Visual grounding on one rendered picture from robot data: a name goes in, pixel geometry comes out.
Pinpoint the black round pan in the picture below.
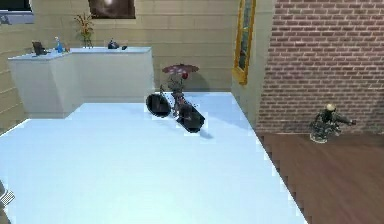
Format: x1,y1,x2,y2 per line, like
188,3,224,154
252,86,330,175
145,93,172,118

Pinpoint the pale blue table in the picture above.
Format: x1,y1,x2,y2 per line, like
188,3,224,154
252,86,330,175
0,91,308,224

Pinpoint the gold framed mirror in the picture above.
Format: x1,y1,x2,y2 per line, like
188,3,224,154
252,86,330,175
231,0,258,86

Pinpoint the white kitchen counter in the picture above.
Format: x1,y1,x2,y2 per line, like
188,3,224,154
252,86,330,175
7,46,156,120

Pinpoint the dark green statue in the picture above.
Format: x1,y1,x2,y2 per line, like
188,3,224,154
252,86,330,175
308,103,357,144

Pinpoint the orange leafed house plant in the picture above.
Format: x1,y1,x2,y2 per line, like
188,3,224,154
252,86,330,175
73,12,95,49

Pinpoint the blue spray bottle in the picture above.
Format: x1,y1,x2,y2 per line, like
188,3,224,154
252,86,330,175
54,36,64,54

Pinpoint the grey ribbed object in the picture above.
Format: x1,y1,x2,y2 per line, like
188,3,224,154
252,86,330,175
0,181,16,210

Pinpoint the dark window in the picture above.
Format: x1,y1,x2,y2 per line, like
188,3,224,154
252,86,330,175
0,0,35,25

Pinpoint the dark framed wall picture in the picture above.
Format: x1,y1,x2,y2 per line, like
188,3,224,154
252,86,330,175
87,0,137,20

